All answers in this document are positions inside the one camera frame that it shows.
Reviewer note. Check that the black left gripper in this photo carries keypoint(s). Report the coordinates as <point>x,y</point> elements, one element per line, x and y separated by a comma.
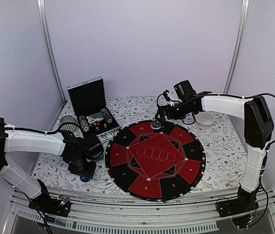
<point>89,173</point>

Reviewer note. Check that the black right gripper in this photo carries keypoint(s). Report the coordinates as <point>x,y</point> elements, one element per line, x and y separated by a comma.
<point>162,109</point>

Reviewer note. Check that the blue small blind button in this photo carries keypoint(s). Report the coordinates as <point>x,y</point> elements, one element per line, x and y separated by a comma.
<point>84,179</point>

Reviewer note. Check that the clear dealer button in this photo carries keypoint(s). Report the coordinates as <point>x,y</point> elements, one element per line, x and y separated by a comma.
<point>155,125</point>

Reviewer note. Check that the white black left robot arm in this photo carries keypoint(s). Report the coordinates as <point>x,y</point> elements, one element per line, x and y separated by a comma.
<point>18,139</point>

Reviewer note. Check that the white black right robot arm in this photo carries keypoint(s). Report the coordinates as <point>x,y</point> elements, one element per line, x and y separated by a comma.
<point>258,123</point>

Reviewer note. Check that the white ceramic bowl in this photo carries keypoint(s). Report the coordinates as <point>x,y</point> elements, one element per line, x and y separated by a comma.
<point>204,120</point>

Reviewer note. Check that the red dice set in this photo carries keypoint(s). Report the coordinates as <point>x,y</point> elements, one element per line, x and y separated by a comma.
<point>100,126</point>

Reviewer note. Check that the left poker chip row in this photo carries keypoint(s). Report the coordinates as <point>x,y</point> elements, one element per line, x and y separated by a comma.
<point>84,124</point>

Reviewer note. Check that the poker chip row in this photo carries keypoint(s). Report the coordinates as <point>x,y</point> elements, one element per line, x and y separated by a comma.
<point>106,115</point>
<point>84,124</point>

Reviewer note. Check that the striped grey cup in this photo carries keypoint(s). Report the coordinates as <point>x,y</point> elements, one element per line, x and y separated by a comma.
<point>69,123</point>

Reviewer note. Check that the boxed playing card deck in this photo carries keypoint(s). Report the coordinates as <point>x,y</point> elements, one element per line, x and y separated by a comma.
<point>97,117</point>

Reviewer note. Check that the right poker chip row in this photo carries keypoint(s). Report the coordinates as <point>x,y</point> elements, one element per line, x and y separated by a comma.
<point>106,115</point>

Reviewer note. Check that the aluminium poker chip case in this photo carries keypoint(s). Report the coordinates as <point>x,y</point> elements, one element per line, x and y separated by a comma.
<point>87,98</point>

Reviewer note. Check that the round red black poker mat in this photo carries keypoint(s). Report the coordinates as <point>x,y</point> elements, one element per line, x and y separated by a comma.
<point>155,164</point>

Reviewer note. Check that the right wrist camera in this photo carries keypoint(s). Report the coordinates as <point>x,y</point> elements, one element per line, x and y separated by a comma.
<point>167,97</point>

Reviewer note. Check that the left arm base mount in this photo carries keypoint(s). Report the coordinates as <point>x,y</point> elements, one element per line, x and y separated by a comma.
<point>59,206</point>

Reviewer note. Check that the aluminium front rail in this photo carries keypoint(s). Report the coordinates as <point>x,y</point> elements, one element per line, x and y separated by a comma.
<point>194,213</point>

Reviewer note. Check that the right aluminium frame post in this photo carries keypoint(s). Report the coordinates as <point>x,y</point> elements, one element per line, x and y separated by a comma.
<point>238,44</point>

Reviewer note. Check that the aluminium frame post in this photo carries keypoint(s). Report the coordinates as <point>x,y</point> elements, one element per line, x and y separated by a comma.
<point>49,48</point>
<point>238,44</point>

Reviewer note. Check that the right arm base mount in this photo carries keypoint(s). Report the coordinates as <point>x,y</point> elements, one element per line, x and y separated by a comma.
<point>230,207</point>

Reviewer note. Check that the left aluminium frame post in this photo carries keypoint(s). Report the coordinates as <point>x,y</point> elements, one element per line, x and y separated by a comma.
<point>49,48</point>

